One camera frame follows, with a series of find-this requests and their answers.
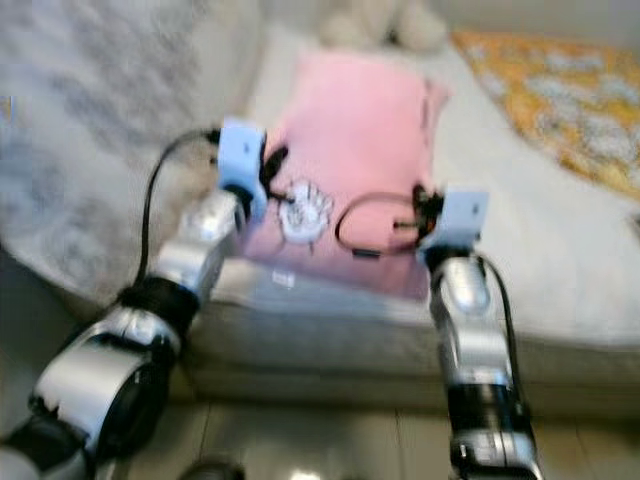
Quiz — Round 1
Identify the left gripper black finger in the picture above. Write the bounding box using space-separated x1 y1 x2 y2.
260 144 290 191

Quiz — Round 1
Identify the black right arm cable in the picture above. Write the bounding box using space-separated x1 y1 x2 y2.
335 189 523 403

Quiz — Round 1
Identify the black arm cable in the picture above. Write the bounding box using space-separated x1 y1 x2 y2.
137 128 223 287
335 189 523 403

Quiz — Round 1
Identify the white quilted mattress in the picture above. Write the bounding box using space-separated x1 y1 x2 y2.
60 25 640 379

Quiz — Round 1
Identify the pink pillow with cartoon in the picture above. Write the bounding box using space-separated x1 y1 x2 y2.
240 50 452 303

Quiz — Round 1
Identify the dark robot left leg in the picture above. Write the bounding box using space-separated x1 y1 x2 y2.
180 458 247 480

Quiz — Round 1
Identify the grey beige bed base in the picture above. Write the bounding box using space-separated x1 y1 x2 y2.
178 358 640 418

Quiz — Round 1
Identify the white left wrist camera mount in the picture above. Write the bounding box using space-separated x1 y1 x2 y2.
217 117 270 203

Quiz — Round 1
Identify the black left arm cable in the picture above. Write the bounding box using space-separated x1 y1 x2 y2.
137 128 223 287

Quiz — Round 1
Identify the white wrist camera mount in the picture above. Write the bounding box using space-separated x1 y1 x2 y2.
217 117 270 203
435 188 492 252

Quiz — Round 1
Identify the yellow cartoon print blanket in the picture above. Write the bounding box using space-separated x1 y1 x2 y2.
450 28 640 207

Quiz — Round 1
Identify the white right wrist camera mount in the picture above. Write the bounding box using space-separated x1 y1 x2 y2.
435 188 492 252

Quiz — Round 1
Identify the cream plush toy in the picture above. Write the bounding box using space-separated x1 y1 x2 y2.
315 0 451 54

